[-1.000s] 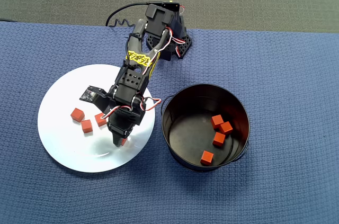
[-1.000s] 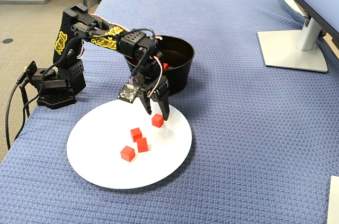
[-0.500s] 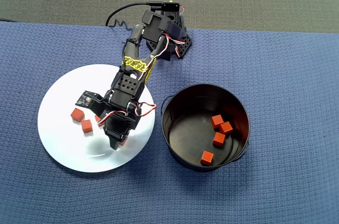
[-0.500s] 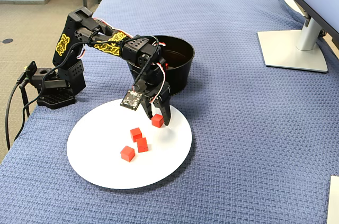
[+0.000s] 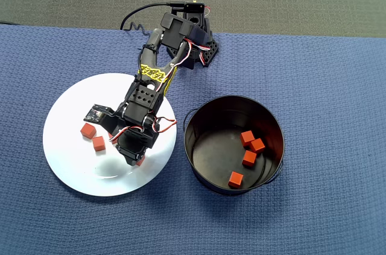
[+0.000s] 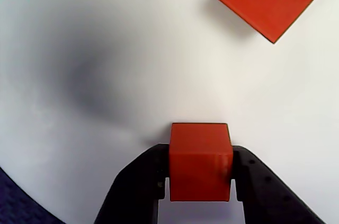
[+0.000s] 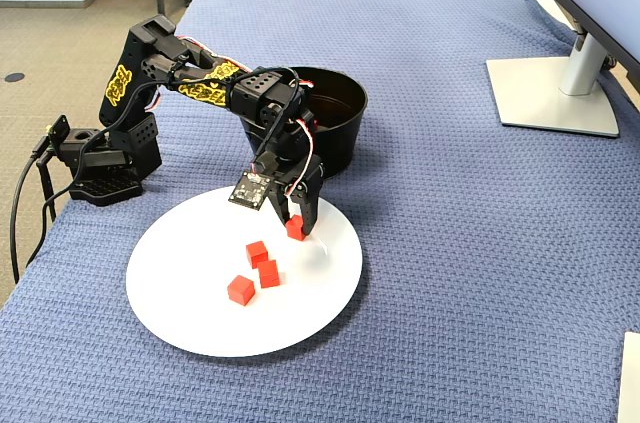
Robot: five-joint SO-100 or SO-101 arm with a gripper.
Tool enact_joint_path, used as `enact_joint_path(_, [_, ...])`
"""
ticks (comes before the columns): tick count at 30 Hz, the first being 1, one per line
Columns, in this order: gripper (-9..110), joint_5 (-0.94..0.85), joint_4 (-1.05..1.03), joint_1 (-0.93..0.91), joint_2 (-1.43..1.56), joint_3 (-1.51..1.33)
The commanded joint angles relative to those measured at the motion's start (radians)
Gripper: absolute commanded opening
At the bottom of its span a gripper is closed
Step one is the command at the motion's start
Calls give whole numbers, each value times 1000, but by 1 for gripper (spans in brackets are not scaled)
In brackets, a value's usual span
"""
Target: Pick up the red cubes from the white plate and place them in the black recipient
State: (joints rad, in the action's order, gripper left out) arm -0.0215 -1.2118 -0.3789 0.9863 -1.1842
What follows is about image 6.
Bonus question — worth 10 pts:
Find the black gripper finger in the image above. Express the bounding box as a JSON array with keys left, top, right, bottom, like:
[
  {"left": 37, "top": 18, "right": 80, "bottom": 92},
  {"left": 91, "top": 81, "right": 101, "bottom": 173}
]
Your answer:
[
  {"left": 92, "top": 143, "right": 171, "bottom": 224},
  {"left": 229, "top": 145, "right": 327, "bottom": 224}
]

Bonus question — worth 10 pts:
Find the red cube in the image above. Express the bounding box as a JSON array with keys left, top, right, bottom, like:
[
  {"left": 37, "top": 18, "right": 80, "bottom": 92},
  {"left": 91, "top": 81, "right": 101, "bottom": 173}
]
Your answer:
[
  {"left": 168, "top": 122, "right": 234, "bottom": 203},
  {"left": 216, "top": 0, "right": 324, "bottom": 44}
]

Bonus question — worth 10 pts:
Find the white round plate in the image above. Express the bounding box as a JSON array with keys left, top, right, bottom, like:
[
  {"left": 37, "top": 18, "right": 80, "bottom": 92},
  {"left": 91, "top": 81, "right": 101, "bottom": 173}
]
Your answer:
[{"left": 0, "top": 0, "right": 339, "bottom": 224}]

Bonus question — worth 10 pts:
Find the blue woven table cloth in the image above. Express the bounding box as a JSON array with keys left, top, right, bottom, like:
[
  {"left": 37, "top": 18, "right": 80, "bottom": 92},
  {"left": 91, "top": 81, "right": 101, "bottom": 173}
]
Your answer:
[{"left": 0, "top": 165, "right": 70, "bottom": 224}]

